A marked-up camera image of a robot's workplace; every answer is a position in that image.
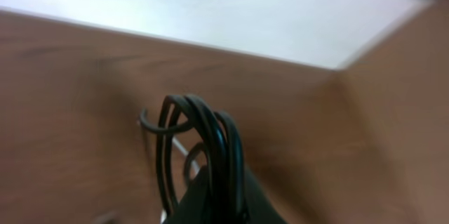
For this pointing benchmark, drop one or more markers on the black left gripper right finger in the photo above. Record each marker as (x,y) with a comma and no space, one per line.
(260,209)

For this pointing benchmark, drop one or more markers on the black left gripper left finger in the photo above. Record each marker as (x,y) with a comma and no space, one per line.
(193,207)

